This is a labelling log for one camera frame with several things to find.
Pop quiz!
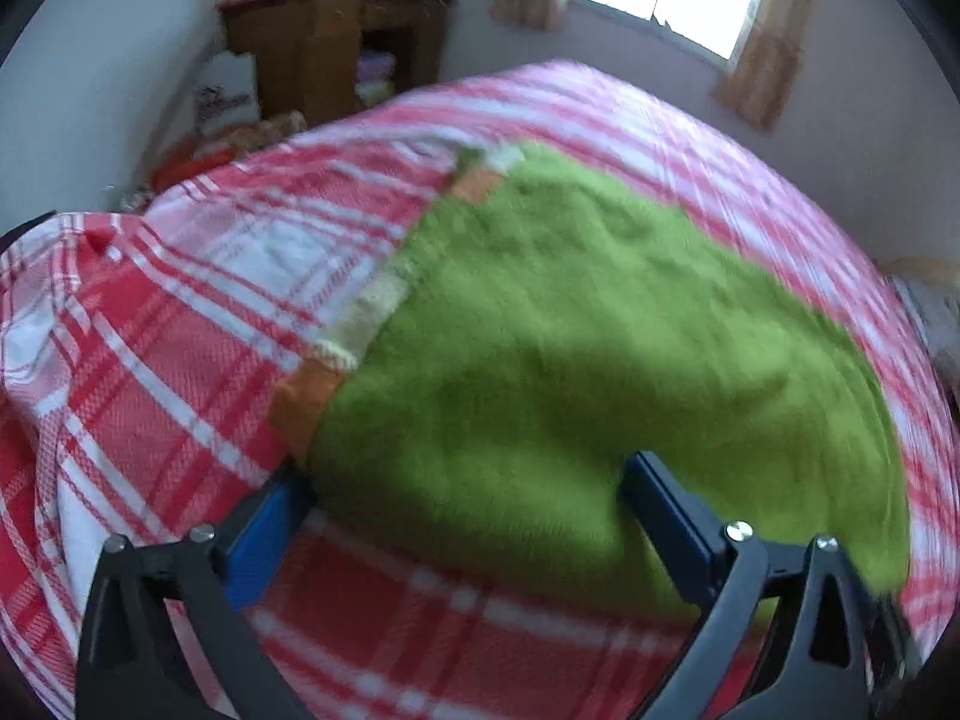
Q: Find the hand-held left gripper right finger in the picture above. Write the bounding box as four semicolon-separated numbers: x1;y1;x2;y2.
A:
621;451;875;720

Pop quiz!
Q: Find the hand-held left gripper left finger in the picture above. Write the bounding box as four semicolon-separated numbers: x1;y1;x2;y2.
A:
75;457;316;720

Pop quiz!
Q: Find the green orange striped knit sweater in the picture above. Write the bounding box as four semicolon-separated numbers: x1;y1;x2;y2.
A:
271;139;912;627

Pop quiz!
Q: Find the bed with red plaid sheet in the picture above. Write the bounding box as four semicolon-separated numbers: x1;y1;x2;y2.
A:
0;60;960;720

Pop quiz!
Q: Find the grey patterned pillow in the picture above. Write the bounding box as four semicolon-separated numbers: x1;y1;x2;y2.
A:
892;277;960;383

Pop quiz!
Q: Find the cream wooden headboard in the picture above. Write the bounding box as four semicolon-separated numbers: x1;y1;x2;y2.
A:
877;255;960;290

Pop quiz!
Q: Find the red plastic bag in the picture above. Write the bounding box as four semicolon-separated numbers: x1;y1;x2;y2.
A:
154;139;241;192

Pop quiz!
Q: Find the brown floral bag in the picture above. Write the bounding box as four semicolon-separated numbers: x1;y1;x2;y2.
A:
229;111;308;155

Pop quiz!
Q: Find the white paper bag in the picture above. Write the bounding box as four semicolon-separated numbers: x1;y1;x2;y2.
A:
191;52;260;137

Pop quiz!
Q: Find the purple box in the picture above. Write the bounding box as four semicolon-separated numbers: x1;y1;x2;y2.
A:
356;49;398;82

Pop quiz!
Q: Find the brown wooden desk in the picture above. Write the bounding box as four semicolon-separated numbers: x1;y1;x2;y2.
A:
217;0;456;125

